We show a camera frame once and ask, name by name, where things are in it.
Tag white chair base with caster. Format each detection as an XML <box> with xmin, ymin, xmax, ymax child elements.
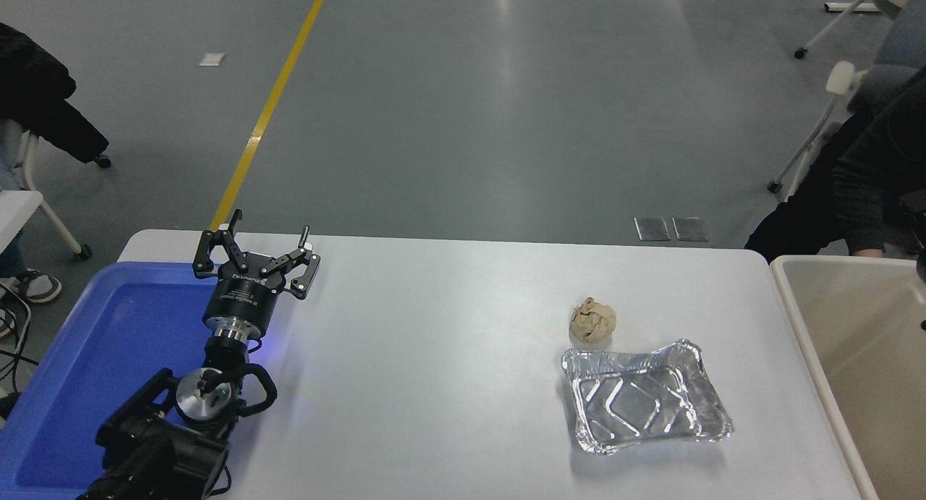
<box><xmin>794</xmin><ymin>0</ymin><xmax>914</xmax><ymax>59</ymax></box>

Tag silver foil tray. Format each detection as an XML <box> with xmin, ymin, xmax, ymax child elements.
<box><xmin>561</xmin><ymin>339</ymin><xmax>734</xmax><ymax>455</ymax></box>

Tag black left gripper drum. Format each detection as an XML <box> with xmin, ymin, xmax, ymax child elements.
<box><xmin>203</xmin><ymin>263</ymin><xmax>286</xmax><ymax>334</ymax></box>

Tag crumpled tan paper ball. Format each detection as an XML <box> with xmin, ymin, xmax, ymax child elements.
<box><xmin>569</xmin><ymin>297</ymin><xmax>619</xmax><ymax>345</ymax></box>

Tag grey chair with white frame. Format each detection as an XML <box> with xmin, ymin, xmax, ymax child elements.
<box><xmin>767</xmin><ymin>0</ymin><xmax>926</xmax><ymax>196</ymax></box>

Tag blue plastic tray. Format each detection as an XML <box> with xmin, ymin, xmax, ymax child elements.
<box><xmin>0</xmin><ymin>260</ymin><xmax>221</xmax><ymax>500</ymax></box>

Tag black floor cables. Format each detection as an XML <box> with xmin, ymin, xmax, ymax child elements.
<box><xmin>0</xmin><ymin>279</ymin><xmax>34</xmax><ymax>399</ymax></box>

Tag person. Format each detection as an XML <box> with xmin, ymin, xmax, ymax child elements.
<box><xmin>0</xmin><ymin>21</ymin><xmax>111</xmax><ymax>339</ymax></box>
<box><xmin>744</xmin><ymin>66</ymin><xmax>926</xmax><ymax>259</ymax></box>

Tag small white side table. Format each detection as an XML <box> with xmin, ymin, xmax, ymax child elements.
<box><xmin>0</xmin><ymin>189</ymin><xmax>45</xmax><ymax>253</ymax></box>

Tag white frame chair with casters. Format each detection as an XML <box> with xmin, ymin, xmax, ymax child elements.
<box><xmin>0</xmin><ymin>120</ymin><xmax>93</xmax><ymax>260</ymax></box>

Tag large pale bin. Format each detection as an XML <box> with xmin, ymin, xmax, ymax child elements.
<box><xmin>770</xmin><ymin>255</ymin><xmax>926</xmax><ymax>500</ymax></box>

